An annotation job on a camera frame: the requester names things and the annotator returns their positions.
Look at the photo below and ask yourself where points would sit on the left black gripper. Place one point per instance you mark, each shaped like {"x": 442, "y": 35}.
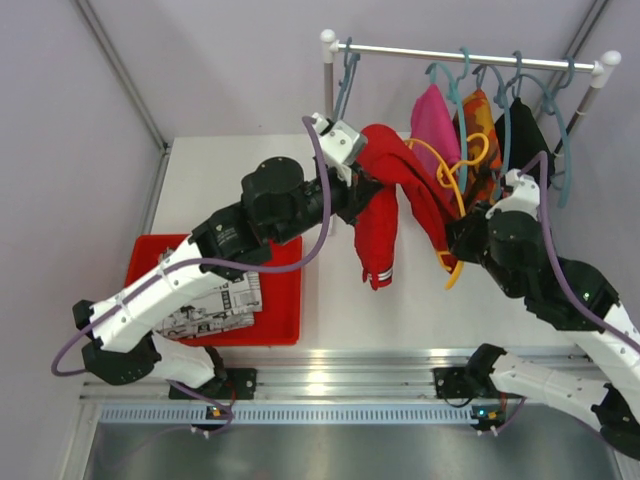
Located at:
{"x": 356, "y": 195}

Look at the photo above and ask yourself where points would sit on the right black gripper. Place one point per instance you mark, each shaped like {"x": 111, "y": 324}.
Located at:
{"x": 461, "y": 230}

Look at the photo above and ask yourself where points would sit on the red trousers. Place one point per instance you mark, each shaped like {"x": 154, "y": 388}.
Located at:
{"x": 388, "y": 159}

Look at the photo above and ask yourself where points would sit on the pink trousers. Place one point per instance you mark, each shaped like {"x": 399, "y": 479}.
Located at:
{"x": 431, "y": 123}

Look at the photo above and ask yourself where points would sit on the teal hanger of newspaper trousers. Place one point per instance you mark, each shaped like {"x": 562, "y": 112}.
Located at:
{"x": 350, "y": 63}

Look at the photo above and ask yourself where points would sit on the teal hanger of pink trousers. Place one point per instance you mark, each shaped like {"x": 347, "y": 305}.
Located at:
{"x": 453, "y": 93}

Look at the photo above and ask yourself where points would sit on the newspaper print trousers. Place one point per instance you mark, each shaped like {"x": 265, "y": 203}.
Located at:
{"x": 221, "y": 309}

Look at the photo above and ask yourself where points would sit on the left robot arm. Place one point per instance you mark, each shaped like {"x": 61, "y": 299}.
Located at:
{"x": 277, "y": 205}

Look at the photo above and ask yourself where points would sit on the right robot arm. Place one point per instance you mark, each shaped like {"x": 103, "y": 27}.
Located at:
{"x": 510, "y": 247}

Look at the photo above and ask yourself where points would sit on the orange camouflage trousers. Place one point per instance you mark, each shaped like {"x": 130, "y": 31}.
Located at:
{"x": 483, "y": 150}

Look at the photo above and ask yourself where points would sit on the black trousers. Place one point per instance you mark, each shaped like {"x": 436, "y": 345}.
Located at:
{"x": 527, "y": 139}

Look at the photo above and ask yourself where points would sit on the empty teal hanger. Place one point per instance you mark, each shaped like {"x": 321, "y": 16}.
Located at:
{"x": 561, "y": 180}

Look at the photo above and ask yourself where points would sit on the teal hanger of camouflage trousers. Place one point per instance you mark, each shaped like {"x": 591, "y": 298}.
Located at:
{"x": 501, "y": 100}

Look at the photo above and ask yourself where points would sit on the teal hanger of black trousers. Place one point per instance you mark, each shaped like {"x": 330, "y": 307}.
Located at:
{"x": 514, "y": 85}

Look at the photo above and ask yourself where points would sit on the red plastic tray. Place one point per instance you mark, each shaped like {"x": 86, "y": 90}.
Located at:
{"x": 279, "y": 321}

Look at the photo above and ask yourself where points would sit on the white metal clothes rack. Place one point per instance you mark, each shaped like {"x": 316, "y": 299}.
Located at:
{"x": 599, "y": 71}

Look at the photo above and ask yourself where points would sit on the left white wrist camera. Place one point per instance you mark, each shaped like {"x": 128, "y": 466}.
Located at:
{"x": 340, "y": 143}

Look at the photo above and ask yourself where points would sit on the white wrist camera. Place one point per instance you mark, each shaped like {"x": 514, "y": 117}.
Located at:
{"x": 523, "y": 198}
{"x": 340, "y": 143}

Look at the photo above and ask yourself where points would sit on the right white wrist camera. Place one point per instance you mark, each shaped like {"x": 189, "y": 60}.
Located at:
{"x": 523, "y": 198}

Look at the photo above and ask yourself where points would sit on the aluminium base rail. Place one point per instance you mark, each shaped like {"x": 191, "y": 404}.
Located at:
{"x": 293, "y": 374}

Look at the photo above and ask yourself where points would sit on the perforated cable duct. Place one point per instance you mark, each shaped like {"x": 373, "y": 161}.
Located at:
{"x": 298, "y": 414}

